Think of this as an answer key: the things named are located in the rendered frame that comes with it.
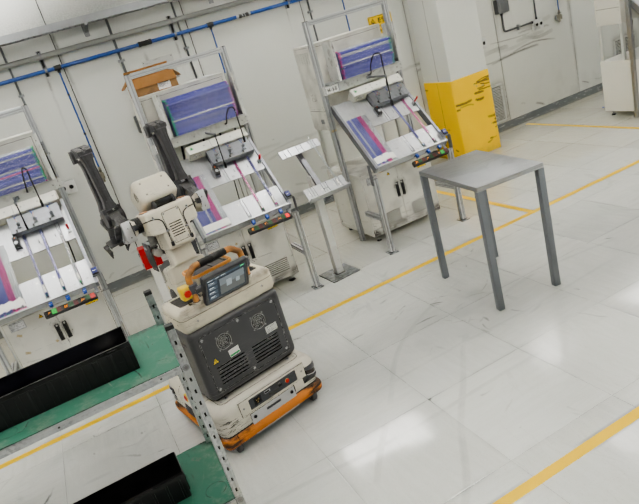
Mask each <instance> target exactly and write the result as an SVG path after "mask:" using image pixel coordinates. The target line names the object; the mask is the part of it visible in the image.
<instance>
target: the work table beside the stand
mask: <svg viewBox="0 0 639 504"><path fill-rule="evenodd" d="M533 171H534V172H535V179H536V185H537V192H538V198H539V205H540V211H541V218H542V224H543V231H544V238H545V244H546V251H547V257H548V264H549V270H550V277H551V283H552V285H554V286H558V285H561V281H560V274H559V267H558V260H557V254H556V247H555V240H554V233H553V226H552V219H551V213H550V206H549V199H548V192H547V185H546V178H545V172H544V165H543V162H538V161H533V160H528V159H522V158H517V157H512V156H506V155H501V154H495V153H490V152H485V151H479V150H474V151H472V152H469V153H466V154H464V155H461V156H458V157H456V158H453V159H450V160H447V161H445V162H442V163H439V164H437V165H434V166H431V167H429V168H426V169H423V170H421V171H419V175H420V180H421V185H422V189H423V194H424V198H425V203H426V207H427V212H428V216H429V221H430V225H431V230H432V234H433V238H434V243H435V247H436V252H437V256H438V261H439V265H440V270H441V274H442V278H444V279H446V278H448V277H450V276H449V272H448V267H447V262H446V258H445V253H444V249H443V244H442V239H441V235H440V230H439V226H438V221H437V217H436V212H435V207H434V203H433V198H432V194H431V189H430V184H429V180H428V178H430V179H433V180H436V181H440V182H443V183H446V184H450V185H453V186H456V187H460V188H463V189H466V190H470V191H473V192H474V195H475V200H476V205H477V211H478V216H479V221H480V226H481V232H482V237H483V242H484V247H485V252H486V258H487V263H488V268H489V273H490V278H491V284H492V289H493V294H494V299H495V305H496V309H497V310H499V311H502V310H504V309H505V303H504V298H503V293H502V287H501V282H500V277H499V271H498V266H497V260H496V257H498V250H497V245H496V239H495V234H494V228H493V223H492V218H491V212H490V207H489V201H488V196H487V189H489V188H492V187H494V186H497V185H499V184H502V183H504V182H507V181H510V180H512V179H515V178H517V177H520V176H522V175H525V174H528V173H530V172H533Z"/></svg>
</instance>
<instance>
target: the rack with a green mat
mask: <svg viewBox="0 0 639 504"><path fill-rule="evenodd" d="M143 294H144V296H145V298H146V301H147V303H148V305H149V308H150V310H151V313H152V315H153V317H154V320H155V322H156V324H155V325H153V326H151V327H149V328H146V329H144V330H142V331H139V332H137V333H135V334H133V335H130V336H128V337H127V338H128V340H129V342H130V344H131V347H132V349H133V351H134V354H135V356H136V358H137V361H138V363H139V366H140V368H139V369H137V370H135V371H132V372H130V373H128V374H126V375H124V376H121V377H119V378H117V379H115V380H113V381H111V382H108V383H106V384H104V385H102V386H100V387H98V388H95V389H93V390H91V391H89V392H87V393H85V394H82V395H80V396H78V397H76V398H74V399H72V400H69V401H67V402H65V403H63V404H61V405H59V406H56V407H54V408H52V409H50V410H48V411H46V412H43V413H41V414H39V415H37V416H35V417H32V418H30V419H28V420H26V421H24V422H22V423H19V424H17V425H15V426H13V427H11V428H9V429H6V430H4V431H2V432H0V459H2V458H4V457H7V456H9V455H11V454H13V453H15V452H17V451H19V450H21V449H23V448H26V447H28V446H30V445H32V444H34V443H36V442H38V441H40V440H42V439H44V438H47V437H49V436H51V435H53V434H55V433H57V432H59V431H61V430H63V429H66V428H68V427H70V426H72V425H74V424H76V423H78V422H80V421H82V420H84V419H87V418H89V417H91V416H93V415H95V414H97V413H99V412H101V411H103V410H106V409H108V408H110V407H112V406H114V405H116V404H118V403H120V402H122V401H124V400H127V399H129V398H131V397H133V396H135V395H137V394H139V393H141V392H143V391H146V390H148V389H150V388H152V387H154V386H156V385H158V384H160V383H162V382H164V381H167V380H169V379H171V378H173V377H175V376H177V375H178V377H179V379H180V382H181V384H182V386H183V389H184V391H185V393H186V396H187V398H188V401H189V403H190V405H191V408H192V410H193V412H194V415H195V417H196V420H197V422H198V424H199V427H200V429H201V431H202V434H203V436H204V439H205V441H204V442H202V443H200V444H198V445H196V446H194V447H192V448H190V449H188V450H186V451H184V452H182V453H180V454H179V455H177V459H178V461H179V463H180V465H181V468H182V470H183V472H184V474H185V477H186V480H187V482H188V484H189V486H190V492H191V494H192V495H191V496H190V497H188V498H186V499H184V500H182V501H181V502H179V503H177V504H246V501H245V499H244V496H243V494H242V491H241V489H240V486H239V484H238V482H237V479H236V477H235V474H234V472H233V469H232V467H231V464H230V462H229V460H228V457H227V455H226V452H225V450H224V447H223V445H222V442H221V440H220V438H219V435H218V433H217V430H216V428H215V425H214V423H213V421H212V418H211V416H210V413H209V411H208V408H207V406H206V403H205V401H204V399H203V396H202V394H201V391H200V389H199V386H198V384H197V381H196V379H195V377H194V374H193V372H192V369H191V367H190V364H189V362H188V359H187V357H186V355H185V352H184V350H183V347H182V345H181V342H180V340H179V338H178V335H177V333H176V330H175V328H174V325H173V324H172V322H170V323H168V324H165V323H164V321H163V318H162V316H161V313H160V311H159V308H158V306H157V304H156V301H155V299H154V296H153V294H152V292H151V290H150V289H148V290H145V291H143Z"/></svg>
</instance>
